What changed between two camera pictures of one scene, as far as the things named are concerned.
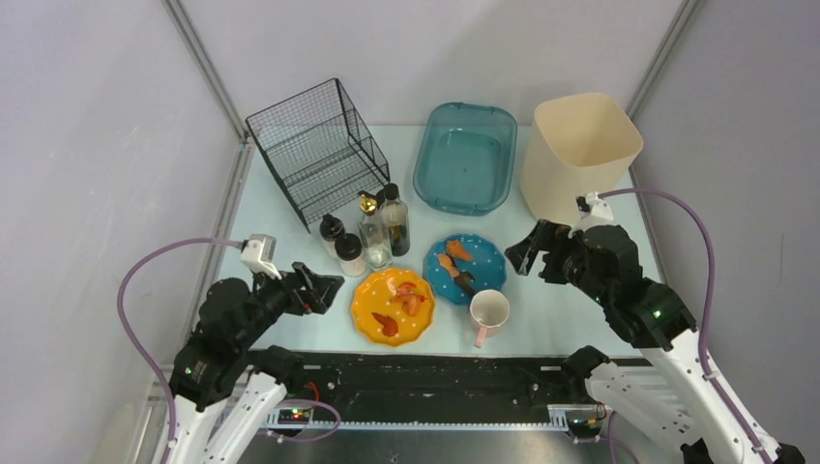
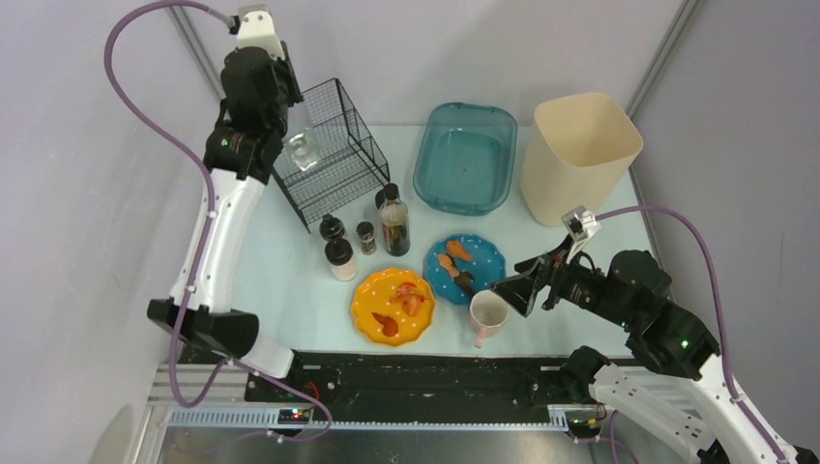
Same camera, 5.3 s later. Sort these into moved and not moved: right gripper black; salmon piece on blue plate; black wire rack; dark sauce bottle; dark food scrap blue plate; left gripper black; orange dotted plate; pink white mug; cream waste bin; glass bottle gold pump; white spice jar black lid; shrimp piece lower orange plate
Moved: glass bottle gold pump; left gripper black; right gripper black; white spice jar black lid
Not moved: shrimp piece lower orange plate; pink white mug; orange dotted plate; dark sauce bottle; cream waste bin; salmon piece on blue plate; dark food scrap blue plate; black wire rack
